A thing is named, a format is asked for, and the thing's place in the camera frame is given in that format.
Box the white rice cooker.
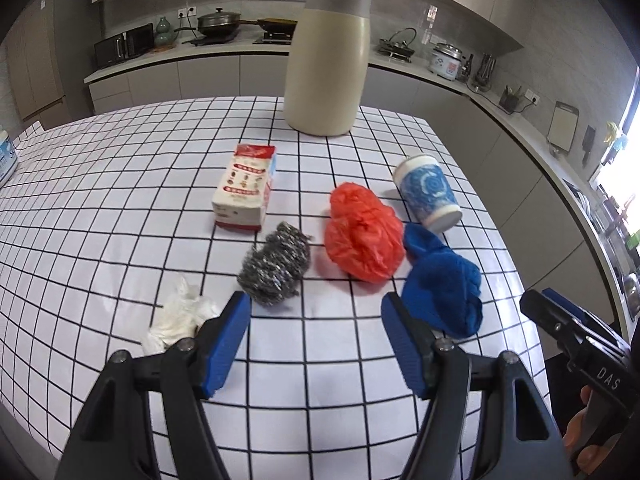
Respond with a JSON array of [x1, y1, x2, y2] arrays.
[[429, 41, 462, 81]]

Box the orange plastic bag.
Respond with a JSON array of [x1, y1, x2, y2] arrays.
[[324, 182, 405, 283]]

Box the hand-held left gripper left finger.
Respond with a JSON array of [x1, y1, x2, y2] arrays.
[[54, 291, 252, 480]]

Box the blue cloth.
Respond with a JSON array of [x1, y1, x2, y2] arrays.
[[401, 222, 484, 338]]

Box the blue patterned paper cup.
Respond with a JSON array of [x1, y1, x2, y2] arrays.
[[392, 155, 463, 234]]

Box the green ceramic vase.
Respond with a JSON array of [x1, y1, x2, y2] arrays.
[[154, 16, 177, 51]]

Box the red and white carton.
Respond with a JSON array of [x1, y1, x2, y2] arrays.
[[211, 143, 277, 232]]

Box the dark utensil holder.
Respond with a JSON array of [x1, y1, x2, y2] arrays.
[[498, 85, 523, 113]]

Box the blue and white tub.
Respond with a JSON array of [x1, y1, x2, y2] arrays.
[[0, 127, 20, 186]]

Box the black microwave oven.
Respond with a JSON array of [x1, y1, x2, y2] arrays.
[[94, 22, 155, 68]]

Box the white checkered tablecloth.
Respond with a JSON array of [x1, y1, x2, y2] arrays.
[[0, 96, 548, 480]]

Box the gas stove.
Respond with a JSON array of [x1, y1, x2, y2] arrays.
[[252, 30, 293, 45]]

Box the glass kettle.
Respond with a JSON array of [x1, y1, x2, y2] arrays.
[[376, 27, 418, 63]]

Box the black wok with lid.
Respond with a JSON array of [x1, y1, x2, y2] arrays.
[[188, 8, 261, 43]]

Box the steel wool scrubber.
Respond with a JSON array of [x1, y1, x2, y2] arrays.
[[236, 221, 312, 306]]

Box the cream thermos jug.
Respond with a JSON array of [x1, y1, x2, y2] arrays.
[[283, 0, 373, 137]]

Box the tall beige cabinet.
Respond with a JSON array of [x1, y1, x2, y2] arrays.
[[5, 0, 68, 121]]

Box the window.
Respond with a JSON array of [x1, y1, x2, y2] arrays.
[[590, 67, 640, 241]]

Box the person's right hand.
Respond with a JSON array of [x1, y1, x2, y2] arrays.
[[561, 384, 623, 480]]

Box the steel pot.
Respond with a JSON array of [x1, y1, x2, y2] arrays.
[[620, 272, 640, 317]]

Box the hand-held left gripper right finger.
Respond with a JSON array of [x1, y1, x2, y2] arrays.
[[381, 292, 571, 480]]

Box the hanging yellow and blue cloths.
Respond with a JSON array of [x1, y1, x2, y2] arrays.
[[602, 120, 626, 151]]

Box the crumpled whitish plastic bag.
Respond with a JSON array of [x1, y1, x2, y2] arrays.
[[141, 275, 221, 356]]

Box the black cleaver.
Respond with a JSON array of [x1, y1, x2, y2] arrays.
[[581, 125, 597, 168]]

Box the white cutting board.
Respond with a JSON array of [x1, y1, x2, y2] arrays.
[[546, 101, 580, 153]]

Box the frying pan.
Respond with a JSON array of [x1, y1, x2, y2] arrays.
[[257, 17, 299, 34]]

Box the kitchen counter with cabinets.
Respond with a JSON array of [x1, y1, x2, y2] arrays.
[[82, 42, 640, 321]]

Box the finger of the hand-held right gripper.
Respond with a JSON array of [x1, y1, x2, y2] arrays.
[[542, 287, 632, 357], [519, 290, 577, 361]]

